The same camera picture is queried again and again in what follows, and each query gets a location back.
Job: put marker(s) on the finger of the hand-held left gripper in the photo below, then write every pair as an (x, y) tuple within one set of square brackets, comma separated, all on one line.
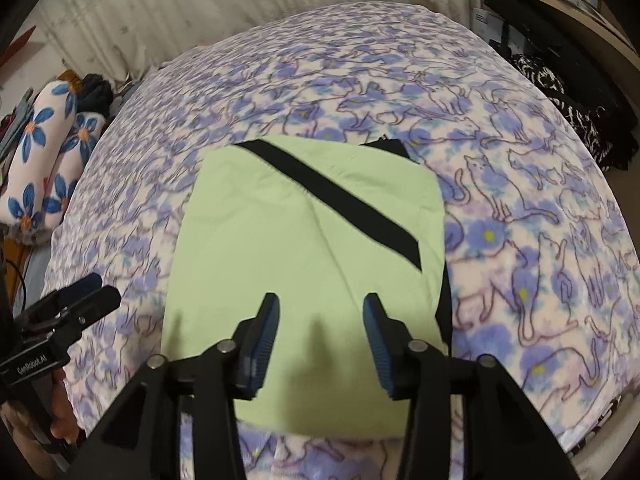
[(82, 285), (102, 301)]

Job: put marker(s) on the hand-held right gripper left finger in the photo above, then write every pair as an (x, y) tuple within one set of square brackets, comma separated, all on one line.
[(262, 340)]

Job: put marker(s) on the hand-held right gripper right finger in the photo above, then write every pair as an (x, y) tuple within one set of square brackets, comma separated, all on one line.
[(377, 345)]

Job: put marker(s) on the green and black hooded jacket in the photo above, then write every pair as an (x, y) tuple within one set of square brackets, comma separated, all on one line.
[(300, 240)]

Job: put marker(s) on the grey clothes pile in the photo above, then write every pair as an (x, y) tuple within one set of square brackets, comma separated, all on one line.
[(15, 120)]

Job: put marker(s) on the dark clothes pile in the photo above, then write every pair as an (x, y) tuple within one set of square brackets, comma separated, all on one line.
[(96, 92)]

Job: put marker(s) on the person's left hand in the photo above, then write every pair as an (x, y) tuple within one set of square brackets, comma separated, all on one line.
[(65, 410)]

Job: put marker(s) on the grey blue sheet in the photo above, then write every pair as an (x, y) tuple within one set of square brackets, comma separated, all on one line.
[(37, 270)]

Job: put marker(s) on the small rolled floral quilt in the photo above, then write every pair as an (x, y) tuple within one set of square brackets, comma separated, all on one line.
[(75, 155)]

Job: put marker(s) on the large rolled floral quilt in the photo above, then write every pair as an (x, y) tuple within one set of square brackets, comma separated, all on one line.
[(40, 125)]

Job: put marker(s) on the purple cat print blanket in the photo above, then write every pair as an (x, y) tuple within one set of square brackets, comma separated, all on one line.
[(525, 210)]

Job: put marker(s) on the white mattress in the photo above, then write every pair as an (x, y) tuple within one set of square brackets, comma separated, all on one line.
[(597, 432)]

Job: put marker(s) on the black white patterned cloth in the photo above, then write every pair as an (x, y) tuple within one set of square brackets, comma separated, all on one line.
[(585, 110)]

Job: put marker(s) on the white patterned curtain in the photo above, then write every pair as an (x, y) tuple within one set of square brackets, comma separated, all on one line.
[(225, 5)]

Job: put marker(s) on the white cardboard box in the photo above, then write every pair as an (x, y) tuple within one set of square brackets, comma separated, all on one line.
[(490, 30)]

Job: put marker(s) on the wooden shelf unit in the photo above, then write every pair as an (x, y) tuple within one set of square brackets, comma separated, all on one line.
[(575, 25)]

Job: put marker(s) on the orange wooden bed frame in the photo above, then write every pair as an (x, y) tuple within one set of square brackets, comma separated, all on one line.
[(12, 255)]

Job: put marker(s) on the red wall shelf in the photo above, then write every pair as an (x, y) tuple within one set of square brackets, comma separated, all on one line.
[(17, 47)]

